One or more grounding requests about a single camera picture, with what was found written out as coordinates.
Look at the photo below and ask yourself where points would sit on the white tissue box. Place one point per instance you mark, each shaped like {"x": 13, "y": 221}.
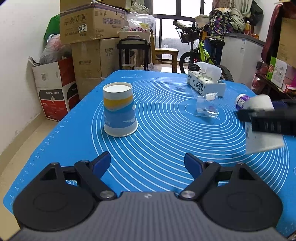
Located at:
{"x": 204, "y": 78}

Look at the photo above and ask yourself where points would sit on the white paper cup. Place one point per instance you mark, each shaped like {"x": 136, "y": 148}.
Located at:
{"x": 260, "y": 133}

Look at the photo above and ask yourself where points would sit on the blue striped paper cup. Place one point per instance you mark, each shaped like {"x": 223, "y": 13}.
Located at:
{"x": 119, "y": 110}

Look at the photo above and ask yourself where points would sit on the green white carton box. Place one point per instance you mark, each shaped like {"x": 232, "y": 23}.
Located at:
{"x": 276, "y": 72}

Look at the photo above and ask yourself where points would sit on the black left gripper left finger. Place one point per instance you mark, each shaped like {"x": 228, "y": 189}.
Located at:
{"x": 86, "y": 173}

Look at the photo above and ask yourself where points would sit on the wooden stool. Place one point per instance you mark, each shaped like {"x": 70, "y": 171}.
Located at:
{"x": 164, "y": 55}

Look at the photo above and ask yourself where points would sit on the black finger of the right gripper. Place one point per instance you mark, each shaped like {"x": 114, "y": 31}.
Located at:
{"x": 279, "y": 121}

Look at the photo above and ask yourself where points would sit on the purple labelled bottle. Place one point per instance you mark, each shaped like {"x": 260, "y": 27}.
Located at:
{"x": 240, "y": 101}

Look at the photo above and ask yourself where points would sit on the blue silicone baking mat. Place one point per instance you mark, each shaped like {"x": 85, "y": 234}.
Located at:
{"x": 152, "y": 158}

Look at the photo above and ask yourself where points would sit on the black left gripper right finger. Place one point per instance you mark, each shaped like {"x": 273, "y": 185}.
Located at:
{"x": 207, "y": 175}

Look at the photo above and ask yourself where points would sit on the black trolley cart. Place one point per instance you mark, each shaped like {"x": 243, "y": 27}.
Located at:
{"x": 133, "y": 53}

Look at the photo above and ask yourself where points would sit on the large cardboard box top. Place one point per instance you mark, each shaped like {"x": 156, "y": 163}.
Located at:
{"x": 82, "y": 21}

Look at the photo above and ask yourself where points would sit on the green bicycle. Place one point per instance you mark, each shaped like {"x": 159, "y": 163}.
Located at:
{"x": 200, "y": 54}

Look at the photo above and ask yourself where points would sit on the white chest freezer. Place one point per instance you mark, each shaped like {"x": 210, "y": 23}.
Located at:
{"x": 240, "y": 55}

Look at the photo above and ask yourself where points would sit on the clear plastic bag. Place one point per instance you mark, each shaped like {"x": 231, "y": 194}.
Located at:
{"x": 206, "y": 105}

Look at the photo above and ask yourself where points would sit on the red white appliance box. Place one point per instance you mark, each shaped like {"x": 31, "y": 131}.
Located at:
{"x": 56, "y": 87}

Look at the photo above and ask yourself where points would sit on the cardboard box stack lower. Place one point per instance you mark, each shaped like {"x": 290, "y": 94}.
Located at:
{"x": 94, "y": 61}

